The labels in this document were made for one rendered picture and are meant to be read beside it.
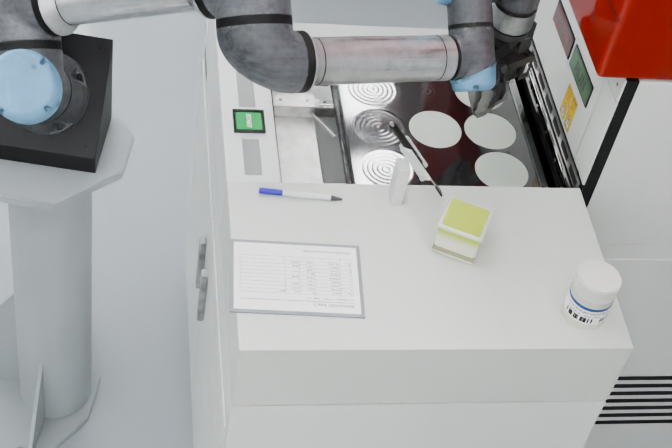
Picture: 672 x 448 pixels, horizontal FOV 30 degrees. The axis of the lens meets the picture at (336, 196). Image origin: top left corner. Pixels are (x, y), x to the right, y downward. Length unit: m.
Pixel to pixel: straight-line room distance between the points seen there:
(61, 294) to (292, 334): 0.79
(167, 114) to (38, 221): 1.27
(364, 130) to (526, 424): 0.62
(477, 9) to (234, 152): 0.48
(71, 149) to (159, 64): 1.53
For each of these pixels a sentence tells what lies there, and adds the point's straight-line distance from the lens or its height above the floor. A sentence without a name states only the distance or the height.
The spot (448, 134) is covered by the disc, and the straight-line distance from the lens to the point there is 2.37.
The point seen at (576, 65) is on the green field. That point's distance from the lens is 2.29.
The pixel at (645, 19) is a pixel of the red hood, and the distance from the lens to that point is 2.01.
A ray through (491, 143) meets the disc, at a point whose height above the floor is 0.90.
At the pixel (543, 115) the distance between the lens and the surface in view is 2.41.
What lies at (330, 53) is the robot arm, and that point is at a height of 1.26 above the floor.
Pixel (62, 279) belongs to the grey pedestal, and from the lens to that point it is 2.56.
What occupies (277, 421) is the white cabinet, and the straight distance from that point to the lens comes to 2.05.
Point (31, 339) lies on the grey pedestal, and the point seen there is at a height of 0.29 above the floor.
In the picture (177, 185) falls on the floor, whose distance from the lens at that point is 3.43.
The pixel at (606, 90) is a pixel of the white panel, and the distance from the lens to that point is 2.16.
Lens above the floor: 2.48
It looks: 46 degrees down
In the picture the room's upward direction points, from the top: 12 degrees clockwise
